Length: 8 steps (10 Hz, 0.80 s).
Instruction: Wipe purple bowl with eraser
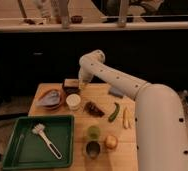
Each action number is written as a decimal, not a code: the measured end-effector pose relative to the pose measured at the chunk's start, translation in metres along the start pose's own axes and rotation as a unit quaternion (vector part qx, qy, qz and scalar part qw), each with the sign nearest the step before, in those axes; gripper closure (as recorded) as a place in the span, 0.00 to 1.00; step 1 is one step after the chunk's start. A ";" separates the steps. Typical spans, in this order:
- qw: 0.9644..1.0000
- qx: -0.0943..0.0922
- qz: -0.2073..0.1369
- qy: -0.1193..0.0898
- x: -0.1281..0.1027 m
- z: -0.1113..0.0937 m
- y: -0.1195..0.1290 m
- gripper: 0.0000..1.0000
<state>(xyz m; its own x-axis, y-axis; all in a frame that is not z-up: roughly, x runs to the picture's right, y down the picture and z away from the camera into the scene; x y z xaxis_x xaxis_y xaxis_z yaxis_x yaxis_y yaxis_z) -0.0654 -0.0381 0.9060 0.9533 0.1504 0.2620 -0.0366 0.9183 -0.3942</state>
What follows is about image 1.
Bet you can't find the brown felt eraser block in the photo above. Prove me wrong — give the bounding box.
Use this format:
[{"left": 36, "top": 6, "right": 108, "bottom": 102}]
[{"left": 63, "top": 79, "right": 79, "bottom": 88}]

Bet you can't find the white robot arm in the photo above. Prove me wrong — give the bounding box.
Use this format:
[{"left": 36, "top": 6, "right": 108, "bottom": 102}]
[{"left": 78, "top": 50, "right": 188, "bottom": 171}]

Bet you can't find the purple bowl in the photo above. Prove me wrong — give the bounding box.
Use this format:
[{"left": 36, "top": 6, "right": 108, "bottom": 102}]
[{"left": 62, "top": 85, "right": 80, "bottom": 95}]

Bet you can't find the small brown bowl on shelf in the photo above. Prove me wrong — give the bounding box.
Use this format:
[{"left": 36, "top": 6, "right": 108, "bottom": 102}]
[{"left": 71, "top": 15, "right": 83, "bottom": 24}]

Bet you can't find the brown pine cone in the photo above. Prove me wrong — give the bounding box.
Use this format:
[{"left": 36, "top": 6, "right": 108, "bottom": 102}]
[{"left": 84, "top": 101, "right": 105, "bottom": 117}]

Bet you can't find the blue sponge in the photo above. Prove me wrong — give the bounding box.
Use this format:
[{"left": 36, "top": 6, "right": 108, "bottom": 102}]
[{"left": 108, "top": 87, "right": 124, "bottom": 98}]

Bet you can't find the white cup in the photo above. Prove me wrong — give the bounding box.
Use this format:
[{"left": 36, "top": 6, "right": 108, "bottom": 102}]
[{"left": 66, "top": 94, "right": 81, "bottom": 110}]

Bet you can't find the green chili pepper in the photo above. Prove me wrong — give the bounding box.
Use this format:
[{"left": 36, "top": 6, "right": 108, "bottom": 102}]
[{"left": 108, "top": 102, "right": 120, "bottom": 122}]

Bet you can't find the green cup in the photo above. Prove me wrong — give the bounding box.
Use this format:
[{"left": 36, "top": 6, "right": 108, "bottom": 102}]
[{"left": 87, "top": 125, "right": 100, "bottom": 141}]

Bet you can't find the yellow round fruit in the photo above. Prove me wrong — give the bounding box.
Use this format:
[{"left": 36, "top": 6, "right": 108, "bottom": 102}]
[{"left": 105, "top": 135, "right": 118, "bottom": 149}]

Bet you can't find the metal measuring cup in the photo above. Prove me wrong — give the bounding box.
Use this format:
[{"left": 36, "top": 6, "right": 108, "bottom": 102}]
[{"left": 85, "top": 141, "right": 101, "bottom": 159}]

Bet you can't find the white dish brush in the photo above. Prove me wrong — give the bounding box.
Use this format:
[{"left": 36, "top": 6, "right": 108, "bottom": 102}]
[{"left": 32, "top": 124, "right": 62, "bottom": 160}]

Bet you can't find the green plastic tray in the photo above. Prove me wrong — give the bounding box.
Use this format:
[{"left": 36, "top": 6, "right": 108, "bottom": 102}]
[{"left": 2, "top": 115, "right": 74, "bottom": 171}]

